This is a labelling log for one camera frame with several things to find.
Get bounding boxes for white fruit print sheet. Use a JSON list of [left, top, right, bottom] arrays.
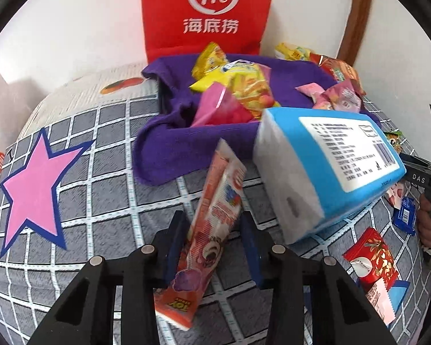
[[22, 61, 159, 139]]

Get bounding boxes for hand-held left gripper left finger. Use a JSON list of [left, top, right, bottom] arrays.
[[29, 210, 191, 345]]

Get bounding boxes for small blue snack packet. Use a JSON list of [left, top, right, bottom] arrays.
[[393, 197, 416, 237]]

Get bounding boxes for grey checked bed sheet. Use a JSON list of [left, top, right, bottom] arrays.
[[0, 93, 431, 345]]

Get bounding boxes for person's right hand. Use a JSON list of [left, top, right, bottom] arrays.
[[417, 193, 431, 249]]

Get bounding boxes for purple cloth basket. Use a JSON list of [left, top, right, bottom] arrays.
[[134, 53, 381, 186]]

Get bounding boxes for small red snack packet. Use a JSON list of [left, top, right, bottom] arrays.
[[344, 227, 399, 290]]

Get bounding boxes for green snack packet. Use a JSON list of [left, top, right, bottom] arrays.
[[382, 129, 405, 153]]

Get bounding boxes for pale pink snack packet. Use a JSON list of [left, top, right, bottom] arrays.
[[295, 83, 327, 109]]

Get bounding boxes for magenta snack packet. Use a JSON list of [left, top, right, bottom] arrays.
[[191, 83, 254, 129]]

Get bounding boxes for pink paper star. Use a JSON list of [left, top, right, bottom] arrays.
[[0, 127, 96, 259]]

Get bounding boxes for red paper bag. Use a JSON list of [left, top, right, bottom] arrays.
[[140, 0, 276, 64]]

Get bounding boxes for orange chips bag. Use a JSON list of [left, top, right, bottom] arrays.
[[309, 53, 367, 96]]

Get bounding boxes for red white strawberry snack packet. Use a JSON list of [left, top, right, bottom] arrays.
[[384, 181, 406, 207]]

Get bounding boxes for blue paper star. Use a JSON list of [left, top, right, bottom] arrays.
[[390, 278, 411, 304]]

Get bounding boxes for blue tissue box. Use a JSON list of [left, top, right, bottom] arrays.
[[253, 107, 406, 246]]

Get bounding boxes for brown wooden door frame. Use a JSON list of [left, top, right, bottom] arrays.
[[336, 0, 375, 66]]

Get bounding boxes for long pink snack packet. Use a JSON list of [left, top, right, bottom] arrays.
[[154, 138, 247, 330]]

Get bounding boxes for yellow fries snack packet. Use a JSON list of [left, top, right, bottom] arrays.
[[189, 61, 278, 121]]

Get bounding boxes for yellow chips bag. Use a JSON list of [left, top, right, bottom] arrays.
[[275, 42, 315, 62]]

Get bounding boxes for large pink snack packet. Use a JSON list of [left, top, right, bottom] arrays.
[[364, 278, 397, 329]]

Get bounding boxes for yellow orange snack packet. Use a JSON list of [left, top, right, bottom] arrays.
[[192, 42, 228, 80]]

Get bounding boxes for pink cartoon print snack packet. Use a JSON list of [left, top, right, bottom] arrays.
[[312, 79, 363, 113]]

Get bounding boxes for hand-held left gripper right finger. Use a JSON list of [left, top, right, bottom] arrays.
[[239, 213, 396, 345]]

